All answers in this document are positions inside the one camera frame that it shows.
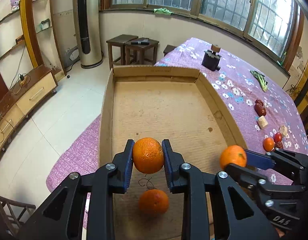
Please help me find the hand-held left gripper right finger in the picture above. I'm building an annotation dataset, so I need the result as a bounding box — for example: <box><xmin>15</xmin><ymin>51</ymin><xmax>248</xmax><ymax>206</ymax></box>
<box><xmin>161</xmin><ymin>139</ymin><xmax>280</xmax><ymax>240</ymax></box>

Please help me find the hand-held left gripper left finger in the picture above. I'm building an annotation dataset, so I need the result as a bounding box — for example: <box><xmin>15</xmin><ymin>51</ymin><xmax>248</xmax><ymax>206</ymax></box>
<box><xmin>17</xmin><ymin>139</ymin><xmax>135</xmax><ymax>240</ymax></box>

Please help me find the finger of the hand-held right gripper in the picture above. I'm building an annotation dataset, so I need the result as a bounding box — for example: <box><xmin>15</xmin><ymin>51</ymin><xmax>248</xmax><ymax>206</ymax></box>
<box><xmin>244</xmin><ymin>149</ymin><xmax>308</xmax><ymax>184</ymax></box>
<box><xmin>225</xmin><ymin>164</ymin><xmax>306</xmax><ymax>205</ymax></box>

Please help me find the orange-red tomato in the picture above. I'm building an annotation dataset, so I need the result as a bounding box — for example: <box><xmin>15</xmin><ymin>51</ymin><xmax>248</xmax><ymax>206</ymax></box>
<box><xmin>263</xmin><ymin>137</ymin><xmax>275</xmax><ymax>152</ymax></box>

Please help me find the orange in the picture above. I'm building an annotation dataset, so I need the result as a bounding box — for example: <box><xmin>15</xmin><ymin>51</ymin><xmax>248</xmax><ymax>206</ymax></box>
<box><xmin>139</xmin><ymin>189</ymin><xmax>169</xmax><ymax>215</ymax></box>
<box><xmin>132</xmin><ymin>137</ymin><xmax>165</xmax><ymax>174</ymax></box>
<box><xmin>220</xmin><ymin>145</ymin><xmax>247</xmax><ymax>170</ymax></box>

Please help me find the cardboard box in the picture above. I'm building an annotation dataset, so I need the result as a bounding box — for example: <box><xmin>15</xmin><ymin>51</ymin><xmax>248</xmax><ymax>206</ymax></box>
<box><xmin>99</xmin><ymin>65</ymin><xmax>247</xmax><ymax>240</ymax></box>

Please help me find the black thread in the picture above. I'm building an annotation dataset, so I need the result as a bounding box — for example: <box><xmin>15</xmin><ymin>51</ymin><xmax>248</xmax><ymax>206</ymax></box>
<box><xmin>139</xmin><ymin>177</ymin><xmax>154</xmax><ymax>189</ymax></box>

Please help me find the green leafy vegetable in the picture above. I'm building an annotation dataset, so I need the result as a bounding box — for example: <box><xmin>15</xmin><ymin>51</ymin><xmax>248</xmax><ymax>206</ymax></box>
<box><xmin>250</xmin><ymin>70</ymin><xmax>269</xmax><ymax>92</ymax></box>

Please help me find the purple floral tablecloth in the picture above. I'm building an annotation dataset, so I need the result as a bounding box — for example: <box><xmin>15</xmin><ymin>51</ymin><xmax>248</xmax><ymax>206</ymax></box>
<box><xmin>46</xmin><ymin>37</ymin><xmax>308</xmax><ymax>240</ymax></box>

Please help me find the black block with wooden knob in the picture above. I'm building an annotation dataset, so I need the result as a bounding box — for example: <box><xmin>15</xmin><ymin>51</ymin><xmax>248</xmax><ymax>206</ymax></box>
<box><xmin>201</xmin><ymin>44</ymin><xmax>221</xmax><ymax>72</ymax></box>

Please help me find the gold tower air conditioner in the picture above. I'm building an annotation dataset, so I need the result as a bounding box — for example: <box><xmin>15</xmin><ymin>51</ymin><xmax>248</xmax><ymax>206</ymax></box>
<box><xmin>72</xmin><ymin>0</ymin><xmax>103</xmax><ymax>69</ymax></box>

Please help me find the dark wooden stool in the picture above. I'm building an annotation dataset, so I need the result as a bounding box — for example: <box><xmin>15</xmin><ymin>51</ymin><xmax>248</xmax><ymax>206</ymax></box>
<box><xmin>163</xmin><ymin>44</ymin><xmax>178</xmax><ymax>57</ymax></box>
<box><xmin>124</xmin><ymin>38</ymin><xmax>159</xmax><ymax>65</ymax></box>
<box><xmin>106</xmin><ymin>34</ymin><xmax>139</xmax><ymax>69</ymax></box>

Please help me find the wooden cabinet with drawers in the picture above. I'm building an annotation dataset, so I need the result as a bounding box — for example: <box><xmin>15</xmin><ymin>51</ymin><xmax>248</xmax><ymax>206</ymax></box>
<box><xmin>0</xmin><ymin>65</ymin><xmax>58</xmax><ymax>153</ymax></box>

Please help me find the wooden chair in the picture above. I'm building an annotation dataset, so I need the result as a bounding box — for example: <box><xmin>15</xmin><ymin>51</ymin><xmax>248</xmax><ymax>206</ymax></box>
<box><xmin>0</xmin><ymin>191</ymin><xmax>36</xmax><ymax>240</ymax></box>

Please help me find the green cloth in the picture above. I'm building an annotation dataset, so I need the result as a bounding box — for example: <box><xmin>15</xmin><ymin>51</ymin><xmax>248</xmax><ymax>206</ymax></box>
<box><xmin>153</xmin><ymin>7</ymin><xmax>173</xmax><ymax>15</ymax></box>

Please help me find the yellow wooden frame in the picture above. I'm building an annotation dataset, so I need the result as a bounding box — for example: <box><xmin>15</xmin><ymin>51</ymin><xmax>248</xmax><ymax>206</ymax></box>
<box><xmin>293</xmin><ymin>45</ymin><xmax>308</xmax><ymax>130</ymax></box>

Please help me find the wooden wall shelf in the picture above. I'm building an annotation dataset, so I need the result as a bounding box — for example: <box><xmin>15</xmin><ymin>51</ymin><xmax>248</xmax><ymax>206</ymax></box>
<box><xmin>0</xmin><ymin>0</ymin><xmax>62</xmax><ymax>80</ymax></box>

